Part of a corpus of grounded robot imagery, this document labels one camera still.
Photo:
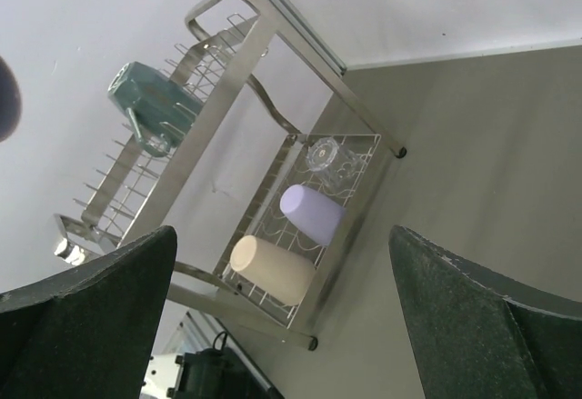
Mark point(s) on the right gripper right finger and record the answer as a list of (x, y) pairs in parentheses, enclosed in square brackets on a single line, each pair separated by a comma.
[(476, 333)]

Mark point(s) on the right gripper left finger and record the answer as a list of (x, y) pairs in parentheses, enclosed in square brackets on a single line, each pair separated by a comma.
[(88, 332)]

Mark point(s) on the lavender plastic cup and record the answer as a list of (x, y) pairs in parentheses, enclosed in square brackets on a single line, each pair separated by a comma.
[(312, 213)]

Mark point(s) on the beige plastic cup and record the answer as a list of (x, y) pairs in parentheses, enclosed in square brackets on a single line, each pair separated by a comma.
[(283, 274)]

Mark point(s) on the clear glass cup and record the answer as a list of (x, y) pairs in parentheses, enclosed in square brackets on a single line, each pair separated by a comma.
[(334, 164)]

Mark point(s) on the teal ceramic mug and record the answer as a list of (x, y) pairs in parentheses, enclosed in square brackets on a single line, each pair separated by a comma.
[(159, 111)]

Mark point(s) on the pink mug lavender inside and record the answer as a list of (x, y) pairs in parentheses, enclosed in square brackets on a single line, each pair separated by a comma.
[(10, 101)]

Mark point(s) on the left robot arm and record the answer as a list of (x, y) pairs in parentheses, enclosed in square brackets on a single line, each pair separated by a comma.
[(220, 371)]

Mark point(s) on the steel dish rack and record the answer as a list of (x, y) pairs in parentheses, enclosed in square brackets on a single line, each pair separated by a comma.
[(227, 176)]

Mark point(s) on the left aluminium frame post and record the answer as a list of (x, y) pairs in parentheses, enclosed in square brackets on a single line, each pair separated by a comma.
[(291, 13)]

